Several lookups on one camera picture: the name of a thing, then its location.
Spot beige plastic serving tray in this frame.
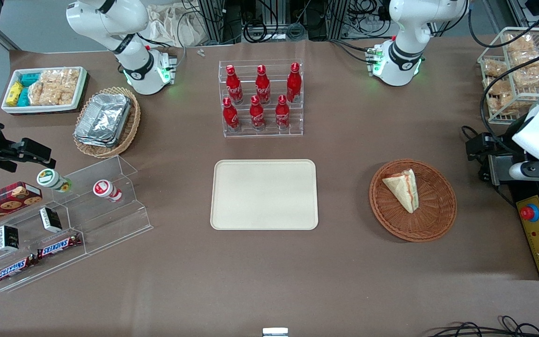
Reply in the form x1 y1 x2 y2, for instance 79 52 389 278
210 159 319 231

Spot green lid yoghurt cup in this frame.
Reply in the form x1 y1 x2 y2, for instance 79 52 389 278
36 168 73 193

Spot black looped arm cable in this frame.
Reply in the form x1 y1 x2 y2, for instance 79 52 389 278
480 54 539 155

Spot black base cable bundle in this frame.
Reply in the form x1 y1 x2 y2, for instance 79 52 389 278
329 37 392 64

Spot black overhead cable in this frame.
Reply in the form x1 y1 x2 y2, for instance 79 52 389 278
467 0 539 48

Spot clear bag of fried snacks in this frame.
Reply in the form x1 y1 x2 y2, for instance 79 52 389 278
483 59 509 78
487 80 532 115
503 33 537 53
510 49 539 89

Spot Snickers chocolate bar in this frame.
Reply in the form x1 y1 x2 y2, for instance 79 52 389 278
0 255 39 285
37 233 83 260

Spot aluminium frame post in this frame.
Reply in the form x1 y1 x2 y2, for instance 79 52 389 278
198 0 226 45
326 0 360 41

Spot black thin base cable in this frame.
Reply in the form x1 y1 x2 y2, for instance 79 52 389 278
136 32 187 71

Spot small black white box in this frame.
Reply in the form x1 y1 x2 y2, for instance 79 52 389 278
39 207 63 234
0 225 20 253

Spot clear bag of rice crackers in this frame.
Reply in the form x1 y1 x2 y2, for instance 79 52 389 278
28 81 59 107
58 85 77 106
40 68 80 88

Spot white wire basket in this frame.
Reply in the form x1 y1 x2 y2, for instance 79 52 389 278
478 27 539 125

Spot black floor cable bundle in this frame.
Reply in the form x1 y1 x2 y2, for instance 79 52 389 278
426 315 539 337

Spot aluminium foil container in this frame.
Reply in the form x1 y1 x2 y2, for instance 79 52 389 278
74 132 121 148
76 93 132 141

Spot clear acrylic stepped shelf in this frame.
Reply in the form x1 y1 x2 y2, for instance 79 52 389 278
0 155 154 293

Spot red cola bottle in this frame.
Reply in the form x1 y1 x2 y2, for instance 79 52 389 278
275 95 291 130
222 97 240 132
249 95 266 131
286 62 302 103
226 65 244 104
255 65 271 104

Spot wrapped triangle sandwich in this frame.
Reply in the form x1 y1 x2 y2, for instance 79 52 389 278
382 169 420 214

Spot red tartan cookie box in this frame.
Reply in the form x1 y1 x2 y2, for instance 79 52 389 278
0 182 43 230

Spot coiled black background cables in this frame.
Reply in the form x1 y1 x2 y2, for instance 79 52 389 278
242 19 307 44

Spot round brown wicker basket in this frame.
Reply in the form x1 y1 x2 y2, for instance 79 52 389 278
369 159 458 242

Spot beige crumpled cloth bag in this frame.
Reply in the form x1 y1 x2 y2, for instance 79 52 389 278
146 1 204 47

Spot red lid yoghurt cup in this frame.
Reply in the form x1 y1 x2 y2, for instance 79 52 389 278
93 180 123 203

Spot white rectangular snack bin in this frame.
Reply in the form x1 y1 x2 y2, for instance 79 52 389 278
1 66 88 115

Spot oval light wicker basket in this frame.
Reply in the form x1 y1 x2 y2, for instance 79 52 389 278
73 87 141 159

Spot yellow snack box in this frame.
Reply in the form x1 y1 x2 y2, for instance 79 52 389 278
6 82 24 108

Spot clear acrylic bottle rack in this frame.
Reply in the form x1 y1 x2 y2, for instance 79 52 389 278
218 59 304 138

